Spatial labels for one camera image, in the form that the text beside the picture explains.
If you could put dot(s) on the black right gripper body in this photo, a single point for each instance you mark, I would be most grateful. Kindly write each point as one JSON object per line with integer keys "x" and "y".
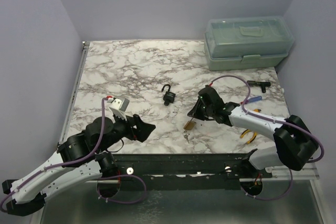
{"x": 205, "y": 110}

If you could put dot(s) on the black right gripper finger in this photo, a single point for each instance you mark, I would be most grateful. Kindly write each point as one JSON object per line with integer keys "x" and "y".
{"x": 202, "y": 117}
{"x": 196, "y": 111}

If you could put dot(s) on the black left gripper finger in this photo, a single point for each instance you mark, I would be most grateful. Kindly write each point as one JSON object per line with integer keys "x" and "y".
{"x": 142, "y": 135}
{"x": 141, "y": 127}

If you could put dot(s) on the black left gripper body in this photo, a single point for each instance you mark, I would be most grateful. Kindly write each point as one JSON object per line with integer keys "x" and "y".
{"x": 129, "y": 130}

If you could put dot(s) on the brass padlock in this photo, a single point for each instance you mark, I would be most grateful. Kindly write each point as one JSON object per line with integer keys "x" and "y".
{"x": 190, "y": 124}

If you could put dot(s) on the black padlock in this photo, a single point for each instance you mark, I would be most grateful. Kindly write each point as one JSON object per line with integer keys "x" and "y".
{"x": 168, "y": 94}

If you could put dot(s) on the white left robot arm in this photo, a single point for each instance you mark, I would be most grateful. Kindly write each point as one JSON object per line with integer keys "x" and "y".
{"x": 82, "y": 157}

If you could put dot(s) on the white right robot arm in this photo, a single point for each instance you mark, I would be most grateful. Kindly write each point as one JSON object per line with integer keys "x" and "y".
{"x": 294, "y": 144}

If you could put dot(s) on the black T-shaped tool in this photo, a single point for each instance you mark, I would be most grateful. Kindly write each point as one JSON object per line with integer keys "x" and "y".
{"x": 262, "y": 84}

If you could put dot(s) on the green translucent plastic toolbox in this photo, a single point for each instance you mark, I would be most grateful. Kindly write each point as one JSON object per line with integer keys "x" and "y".
{"x": 246, "y": 43}

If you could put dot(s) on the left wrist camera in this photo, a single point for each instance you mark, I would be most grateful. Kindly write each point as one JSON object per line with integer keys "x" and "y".
{"x": 118, "y": 106}

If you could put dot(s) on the blue-handled screwdriver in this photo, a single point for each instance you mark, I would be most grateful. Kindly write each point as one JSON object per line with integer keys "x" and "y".
{"x": 254, "y": 99}

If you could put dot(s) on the black base frame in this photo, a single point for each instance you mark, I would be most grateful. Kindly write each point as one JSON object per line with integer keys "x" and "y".
{"x": 180, "y": 172}

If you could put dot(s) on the aluminium side rail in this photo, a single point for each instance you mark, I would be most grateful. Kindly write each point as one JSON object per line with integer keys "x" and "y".
{"x": 73, "y": 96}

